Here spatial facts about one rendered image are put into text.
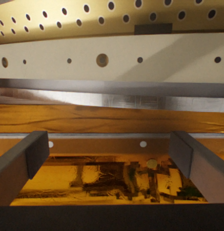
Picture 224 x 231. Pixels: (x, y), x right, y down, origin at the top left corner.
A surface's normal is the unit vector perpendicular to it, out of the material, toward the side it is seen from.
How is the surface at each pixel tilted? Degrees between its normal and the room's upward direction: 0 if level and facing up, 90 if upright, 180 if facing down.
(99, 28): 62
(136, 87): 90
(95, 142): 90
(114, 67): 90
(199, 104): 90
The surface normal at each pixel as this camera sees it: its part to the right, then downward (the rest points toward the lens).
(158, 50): -0.20, 0.25
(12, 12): -0.39, 0.66
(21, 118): 0.03, 0.25
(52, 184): 0.04, -0.37
